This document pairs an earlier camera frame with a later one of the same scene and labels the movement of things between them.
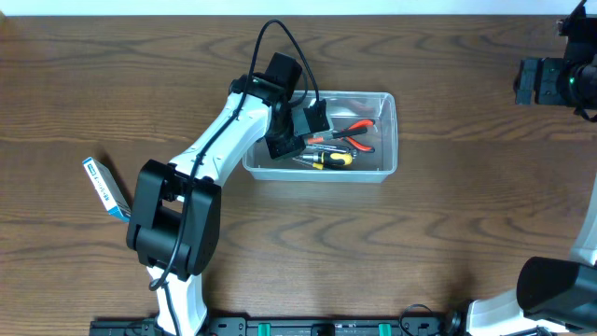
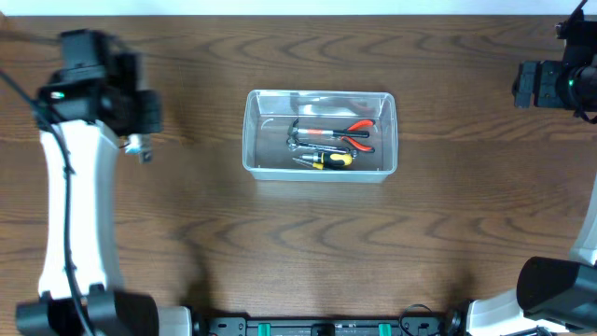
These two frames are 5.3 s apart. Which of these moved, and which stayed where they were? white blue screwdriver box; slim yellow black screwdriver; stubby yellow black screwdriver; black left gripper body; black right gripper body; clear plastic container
Moved: white blue screwdriver box; black left gripper body
Stayed: stubby yellow black screwdriver; black right gripper body; clear plastic container; slim yellow black screwdriver
